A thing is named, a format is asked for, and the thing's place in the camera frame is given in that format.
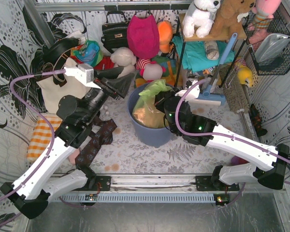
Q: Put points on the brown bear plush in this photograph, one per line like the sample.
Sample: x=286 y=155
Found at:
x=229 y=16

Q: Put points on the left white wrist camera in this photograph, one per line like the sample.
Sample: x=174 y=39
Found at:
x=84 y=73

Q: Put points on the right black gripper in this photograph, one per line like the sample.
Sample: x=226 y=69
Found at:
x=163 y=102

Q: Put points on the silver foil pouch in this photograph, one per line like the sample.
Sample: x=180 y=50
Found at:
x=271 y=46

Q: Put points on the orange plush toy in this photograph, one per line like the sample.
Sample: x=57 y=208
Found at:
x=165 y=36

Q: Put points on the brown floral necktie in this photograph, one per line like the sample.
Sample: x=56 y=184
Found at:
x=104 y=136

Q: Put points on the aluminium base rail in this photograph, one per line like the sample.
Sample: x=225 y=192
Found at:
x=149 y=181

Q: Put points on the red cloth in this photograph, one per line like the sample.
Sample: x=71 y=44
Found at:
x=104 y=64

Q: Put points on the pink fuzzy sock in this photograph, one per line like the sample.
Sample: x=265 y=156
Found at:
x=73 y=156

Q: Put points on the grey chenille mop head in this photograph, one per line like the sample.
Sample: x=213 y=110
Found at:
x=234 y=94

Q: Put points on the orange checkered towel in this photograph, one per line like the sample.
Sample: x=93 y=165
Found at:
x=41 y=136

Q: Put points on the pink pig plush toy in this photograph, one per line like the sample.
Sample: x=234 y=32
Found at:
x=149 y=70

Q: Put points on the blue trash bin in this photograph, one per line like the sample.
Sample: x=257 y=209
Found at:
x=148 y=136

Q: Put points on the white dog plush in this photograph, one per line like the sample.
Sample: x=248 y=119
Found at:
x=200 y=17

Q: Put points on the black wire basket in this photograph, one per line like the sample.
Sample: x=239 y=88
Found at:
x=279 y=65

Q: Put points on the yellow duck plush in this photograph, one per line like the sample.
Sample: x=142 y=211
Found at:
x=244 y=73

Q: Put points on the rainbow striped cloth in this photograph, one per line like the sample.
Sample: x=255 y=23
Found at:
x=169 y=75

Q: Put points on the purple orange sock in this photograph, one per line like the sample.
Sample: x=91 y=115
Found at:
x=238 y=161

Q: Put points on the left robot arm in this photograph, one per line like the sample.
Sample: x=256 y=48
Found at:
x=32 y=192

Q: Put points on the colorful silk scarf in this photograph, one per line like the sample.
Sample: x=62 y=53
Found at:
x=89 y=53

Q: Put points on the green trash bag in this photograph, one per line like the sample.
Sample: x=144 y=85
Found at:
x=144 y=111

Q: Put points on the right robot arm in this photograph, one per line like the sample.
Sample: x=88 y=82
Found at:
x=265 y=164

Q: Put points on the teal folded cloth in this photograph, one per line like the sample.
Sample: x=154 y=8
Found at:
x=194 y=57

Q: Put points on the cream canvas tote bag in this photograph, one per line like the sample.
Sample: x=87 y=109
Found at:
x=53 y=93

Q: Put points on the white fluffy plush toy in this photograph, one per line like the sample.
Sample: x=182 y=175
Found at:
x=124 y=57

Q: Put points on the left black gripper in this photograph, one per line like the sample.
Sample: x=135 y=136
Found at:
x=110 y=88

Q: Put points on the black leather handbag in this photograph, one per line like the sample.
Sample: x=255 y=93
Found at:
x=114 y=34

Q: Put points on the magenta knit bag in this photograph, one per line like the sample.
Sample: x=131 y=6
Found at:
x=143 y=37

